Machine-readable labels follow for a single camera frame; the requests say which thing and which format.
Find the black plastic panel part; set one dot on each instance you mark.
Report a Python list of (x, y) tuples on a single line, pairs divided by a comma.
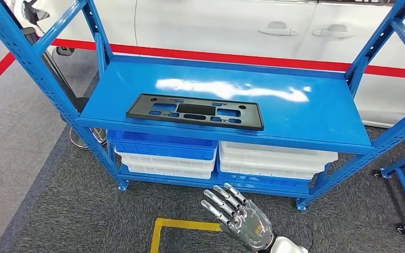
[(195, 120)]

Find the blue metal shelf rack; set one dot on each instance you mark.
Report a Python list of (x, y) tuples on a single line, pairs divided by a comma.
[(223, 77)]

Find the blue plastic crate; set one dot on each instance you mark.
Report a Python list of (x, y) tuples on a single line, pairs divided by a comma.
[(160, 148)]

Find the yellow floor tape square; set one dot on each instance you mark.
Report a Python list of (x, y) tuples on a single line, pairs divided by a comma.
[(188, 224)]

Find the white car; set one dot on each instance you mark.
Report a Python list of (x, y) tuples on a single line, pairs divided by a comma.
[(206, 24)]

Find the black stanchion post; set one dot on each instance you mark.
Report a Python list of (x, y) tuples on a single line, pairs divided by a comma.
[(80, 104)]

